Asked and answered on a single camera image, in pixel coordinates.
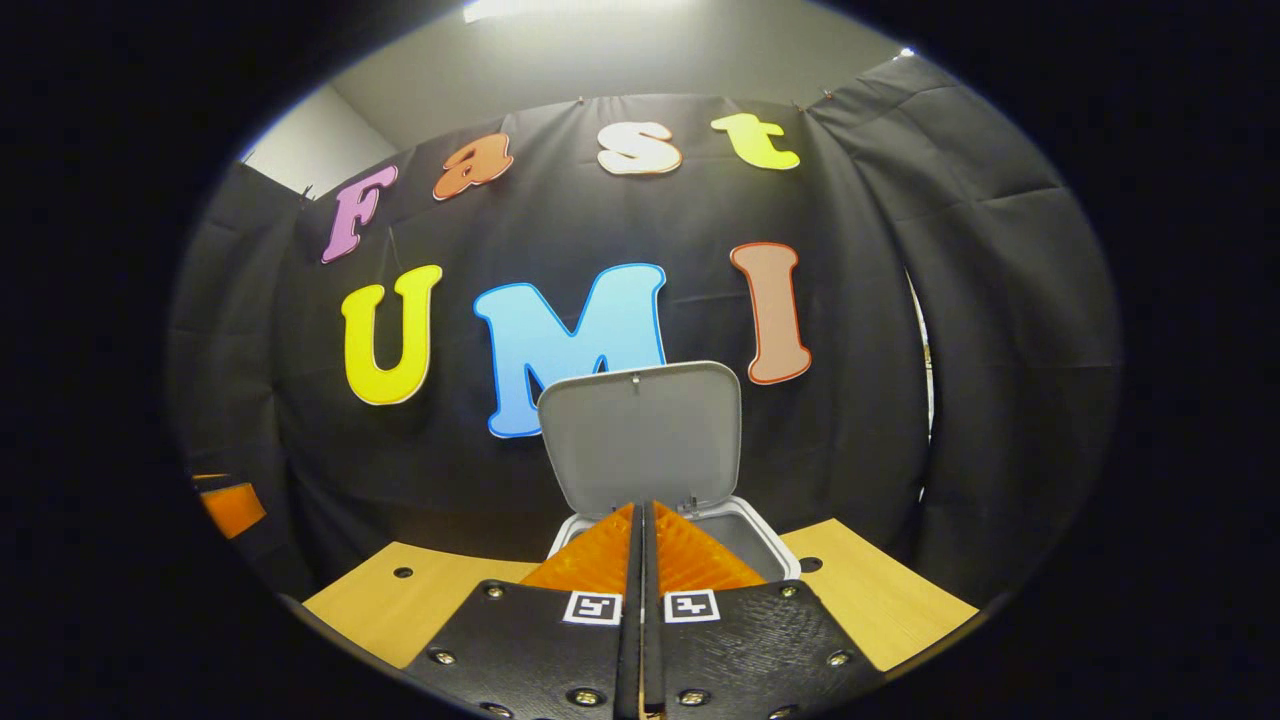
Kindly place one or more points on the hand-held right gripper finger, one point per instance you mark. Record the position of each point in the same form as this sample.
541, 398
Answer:
628, 600
650, 600

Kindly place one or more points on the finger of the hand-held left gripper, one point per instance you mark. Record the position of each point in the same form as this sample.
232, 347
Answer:
210, 476
235, 510

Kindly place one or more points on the white desktop garbage bin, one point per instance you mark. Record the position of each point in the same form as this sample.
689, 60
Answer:
640, 440

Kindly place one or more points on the black backdrop cloth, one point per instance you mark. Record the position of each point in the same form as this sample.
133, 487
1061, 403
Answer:
500, 230

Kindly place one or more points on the ceiling light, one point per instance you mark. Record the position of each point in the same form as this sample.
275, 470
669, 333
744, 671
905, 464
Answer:
570, 8

